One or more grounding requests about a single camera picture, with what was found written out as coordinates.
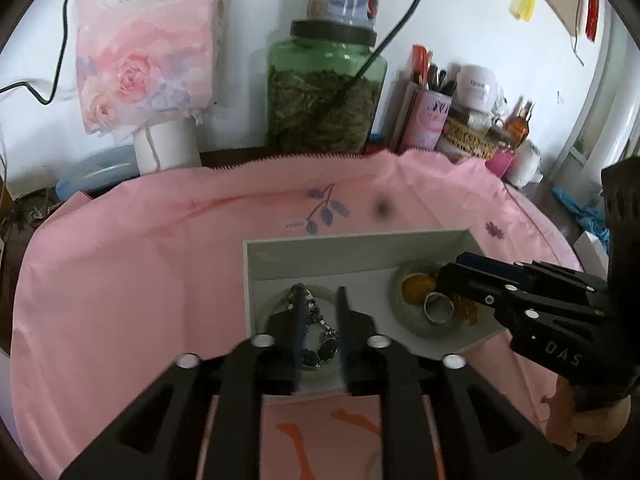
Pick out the magenta pink pouch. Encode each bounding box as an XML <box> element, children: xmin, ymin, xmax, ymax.
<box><xmin>485</xmin><ymin>148</ymin><xmax>515</xmax><ymax>179</ymax></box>

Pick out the silver metal ring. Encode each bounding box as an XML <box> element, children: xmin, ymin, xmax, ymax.
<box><xmin>422</xmin><ymin>290</ymin><xmax>457</xmax><ymax>326</ymax></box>

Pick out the pink pen holder can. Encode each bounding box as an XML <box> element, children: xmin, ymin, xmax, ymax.
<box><xmin>390</xmin><ymin>44</ymin><xmax>457</xmax><ymax>154</ymax></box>

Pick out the pink tissue pack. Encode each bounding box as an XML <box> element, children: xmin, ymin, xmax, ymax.
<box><xmin>76</xmin><ymin>0</ymin><xmax>229</xmax><ymax>136</ymax></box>

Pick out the person right hand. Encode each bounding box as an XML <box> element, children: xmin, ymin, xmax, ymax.
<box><xmin>544</xmin><ymin>376</ymin><xmax>631</xmax><ymax>452</ymax></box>

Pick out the amber orange stone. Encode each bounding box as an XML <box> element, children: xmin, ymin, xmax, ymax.
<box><xmin>400</xmin><ymin>273</ymin><xmax>437</xmax><ymax>307</ymax></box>

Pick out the green jade bangle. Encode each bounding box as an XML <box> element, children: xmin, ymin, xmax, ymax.
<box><xmin>387</xmin><ymin>261</ymin><xmax>462</xmax><ymax>339</ymax></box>

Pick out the white cream jar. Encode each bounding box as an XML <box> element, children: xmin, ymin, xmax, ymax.
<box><xmin>454</xmin><ymin>64</ymin><xmax>498</xmax><ymax>114</ymax></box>

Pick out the black power cable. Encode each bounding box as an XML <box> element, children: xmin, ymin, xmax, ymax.
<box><xmin>0</xmin><ymin>0</ymin><xmax>434</xmax><ymax>106</ymax></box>

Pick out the amber perfume bottle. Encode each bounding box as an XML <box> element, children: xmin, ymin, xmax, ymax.
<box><xmin>504</xmin><ymin>100</ymin><xmax>534</xmax><ymax>148</ymax></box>

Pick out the amber bead bracelet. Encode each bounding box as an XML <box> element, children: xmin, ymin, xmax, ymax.
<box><xmin>451</xmin><ymin>294</ymin><xmax>478</xmax><ymax>326</ymax></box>

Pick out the white vivo cardboard box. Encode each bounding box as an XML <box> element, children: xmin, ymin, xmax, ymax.
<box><xmin>242</xmin><ymin>227</ymin><xmax>509</xmax><ymax>406</ymax></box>

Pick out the green glass jar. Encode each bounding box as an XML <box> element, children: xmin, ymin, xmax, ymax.
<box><xmin>266</xmin><ymin>20</ymin><xmax>387</xmax><ymax>154</ymax></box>

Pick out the yellow patterned round tin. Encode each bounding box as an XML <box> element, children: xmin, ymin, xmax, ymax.
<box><xmin>436</xmin><ymin>108</ymin><xmax>498</xmax><ymax>160</ymax></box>

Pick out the pink floral table cloth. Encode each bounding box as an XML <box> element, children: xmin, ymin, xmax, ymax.
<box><xmin>11</xmin><ymin>151</ymin><xmax>578</xmax><ymax>479</ymax></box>

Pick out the white paper roll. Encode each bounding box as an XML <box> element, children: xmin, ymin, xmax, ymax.
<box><xmin>132</xmin><ymin>117</ymin><xmax>202</xmax><ymax>176</ymax></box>

